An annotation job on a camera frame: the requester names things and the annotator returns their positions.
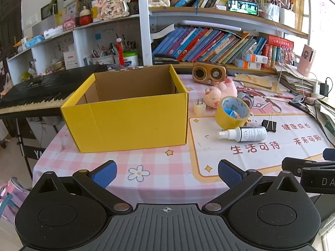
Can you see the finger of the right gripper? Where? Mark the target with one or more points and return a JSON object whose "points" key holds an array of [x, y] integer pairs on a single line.
{"points": [[329, 154], [296, 165]]}

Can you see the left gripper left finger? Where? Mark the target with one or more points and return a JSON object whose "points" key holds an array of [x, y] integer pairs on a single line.
{"points": [[93, 185]]}

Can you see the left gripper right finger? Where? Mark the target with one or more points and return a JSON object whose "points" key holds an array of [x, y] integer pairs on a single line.
{"points": [[241, 184]]}

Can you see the black binder clip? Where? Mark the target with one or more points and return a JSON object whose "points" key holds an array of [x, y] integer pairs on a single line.
{"points": [[270, 125]]}

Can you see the white spray bottle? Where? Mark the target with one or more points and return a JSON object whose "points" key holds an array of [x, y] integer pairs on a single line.
{"points": [[244, 134]]}

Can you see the staples box with cat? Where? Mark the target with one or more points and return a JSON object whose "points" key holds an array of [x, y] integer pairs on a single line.
{"points": [[252, 122]]}

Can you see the yellow packing tape roll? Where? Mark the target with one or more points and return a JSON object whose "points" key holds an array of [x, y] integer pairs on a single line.
{"points": [[242, 112]]}

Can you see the purple toy truck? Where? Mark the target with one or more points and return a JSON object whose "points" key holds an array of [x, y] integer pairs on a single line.
{"points": [[247, 98]]}

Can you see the white charger plug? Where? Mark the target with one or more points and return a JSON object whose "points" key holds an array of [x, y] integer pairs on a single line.
{"points": [[199, 108]]}

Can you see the cartoon desk mat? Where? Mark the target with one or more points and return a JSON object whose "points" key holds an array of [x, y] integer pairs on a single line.
{"points": [[256, 141]]}

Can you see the black power adapter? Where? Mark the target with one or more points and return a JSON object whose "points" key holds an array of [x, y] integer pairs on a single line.
{"points": [[326, 87]]}

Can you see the blue crumpled packet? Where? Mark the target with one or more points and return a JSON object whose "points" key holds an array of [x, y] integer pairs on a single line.
{"points": [[230, 112]]}

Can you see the pink checked tablecloth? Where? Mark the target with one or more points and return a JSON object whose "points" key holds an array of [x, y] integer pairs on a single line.
{"points": [[143, 176]]}

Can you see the pink backpack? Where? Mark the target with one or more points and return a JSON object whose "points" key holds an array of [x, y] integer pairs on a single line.
{"points": [[13, 195]]}

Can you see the yellow cardboard box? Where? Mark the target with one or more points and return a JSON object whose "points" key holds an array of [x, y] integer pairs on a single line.
{"points": [[129, 109]]}

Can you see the pink pig plush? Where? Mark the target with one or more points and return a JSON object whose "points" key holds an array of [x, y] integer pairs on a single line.
{"points": [[218, 91]]}

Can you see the pink portable fan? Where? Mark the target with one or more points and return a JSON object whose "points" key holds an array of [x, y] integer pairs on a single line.
{"points": [[306, 60]]}

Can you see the black electronic keyboard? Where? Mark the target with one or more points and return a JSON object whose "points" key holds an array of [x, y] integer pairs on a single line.
{"points": [[44, 96]]}

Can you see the wooden retro radio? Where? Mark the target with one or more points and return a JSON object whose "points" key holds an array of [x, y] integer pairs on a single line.
{"points": [[208, 73]]}

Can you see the white pen holder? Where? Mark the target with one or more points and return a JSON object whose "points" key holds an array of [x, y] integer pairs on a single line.
{"points": [[105, 60]]}

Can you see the white green-lid jar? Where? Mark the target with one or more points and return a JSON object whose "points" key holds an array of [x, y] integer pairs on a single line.
{"points": [[131, 58]]}

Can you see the white bookshelf unit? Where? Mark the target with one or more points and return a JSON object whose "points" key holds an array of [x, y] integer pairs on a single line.
{"points": [[139, 27]]}

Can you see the red round doll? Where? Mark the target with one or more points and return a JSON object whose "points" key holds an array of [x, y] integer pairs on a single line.
{"points": [[85, 17]]}

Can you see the smartphone on shelf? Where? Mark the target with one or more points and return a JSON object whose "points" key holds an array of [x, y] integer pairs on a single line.
{"points": [[244, 7]]}

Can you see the pink paper doll decoration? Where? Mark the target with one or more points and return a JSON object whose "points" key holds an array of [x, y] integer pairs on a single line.
{"points": [[113, 9]]}

